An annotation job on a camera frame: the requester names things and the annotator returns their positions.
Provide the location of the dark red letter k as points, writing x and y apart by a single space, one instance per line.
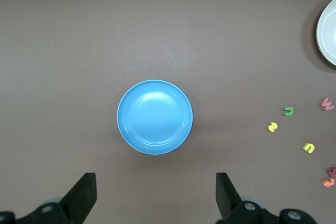
332 172

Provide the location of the beige plate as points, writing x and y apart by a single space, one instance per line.
328 32

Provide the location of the orange letter t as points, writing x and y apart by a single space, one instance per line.
328 182

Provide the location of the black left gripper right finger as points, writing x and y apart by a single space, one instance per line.
228 197

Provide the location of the yellow letter u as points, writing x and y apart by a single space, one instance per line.
306 148

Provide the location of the pink letter w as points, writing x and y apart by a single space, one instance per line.
328 107

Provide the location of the blue plate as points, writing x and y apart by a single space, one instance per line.
155 116

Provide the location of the brown table cover sheet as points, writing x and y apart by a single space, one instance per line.
78 51

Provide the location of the yellow letter s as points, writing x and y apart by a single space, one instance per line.
273 127

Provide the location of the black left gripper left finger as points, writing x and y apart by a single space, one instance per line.
78 197

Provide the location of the green letter u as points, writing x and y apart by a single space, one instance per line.
288 108

